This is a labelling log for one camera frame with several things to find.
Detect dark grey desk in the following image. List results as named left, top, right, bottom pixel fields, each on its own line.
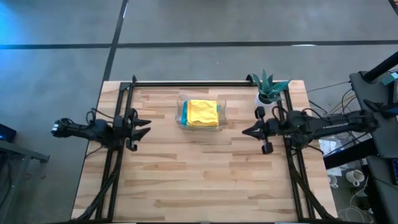
left=349, top=70, right=398, bottom=187

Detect white mug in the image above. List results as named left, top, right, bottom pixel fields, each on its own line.
left=327, top=174, right=340, bottom=189
left=345, top=169, right=365, bottom=187

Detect black metal table frame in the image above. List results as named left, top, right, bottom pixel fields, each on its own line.
left=70, top=74, right=338, bottom=223

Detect blue microfiber towel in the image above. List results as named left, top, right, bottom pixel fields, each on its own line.
left=180, top=100, right=223, bottom=129

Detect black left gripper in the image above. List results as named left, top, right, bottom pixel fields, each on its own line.
left=113, top=108, right=152, bottom=152

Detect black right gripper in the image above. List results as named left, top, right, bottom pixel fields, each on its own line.
left=242, top=106, right=282, bottom=155

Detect white plant pot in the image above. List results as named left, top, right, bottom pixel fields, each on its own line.
left=254, top=93, right=276, bottom=110

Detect black slanted pole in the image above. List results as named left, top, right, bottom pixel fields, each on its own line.
left=362, top=51, right=398, bottom=83

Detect yellow microfiber towel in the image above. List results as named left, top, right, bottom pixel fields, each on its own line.
left=186, top=99, right=220, bottom=127

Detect black box device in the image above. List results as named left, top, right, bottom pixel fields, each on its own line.
left=0, top=123, right=17, bottom=142

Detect clear plastic bin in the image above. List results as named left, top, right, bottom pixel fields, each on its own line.
left=174, top=94, right=228, bottom=132

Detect teal box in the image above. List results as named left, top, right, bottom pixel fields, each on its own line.
left=381, top=72, right=398, bottom=86

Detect green snake plant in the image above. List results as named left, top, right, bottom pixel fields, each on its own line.
left=252, top=70, right=292, bottom=105

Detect tangled floor cables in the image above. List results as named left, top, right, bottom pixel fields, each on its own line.
left=306, top=80, right=373, bottom=138

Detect black desk gadget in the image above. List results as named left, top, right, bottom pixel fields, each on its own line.
left=363, top=98, right=398, bottom=119

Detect white paper sheet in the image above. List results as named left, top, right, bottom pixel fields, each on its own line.
left=320, top=136, right=348, bottom=156

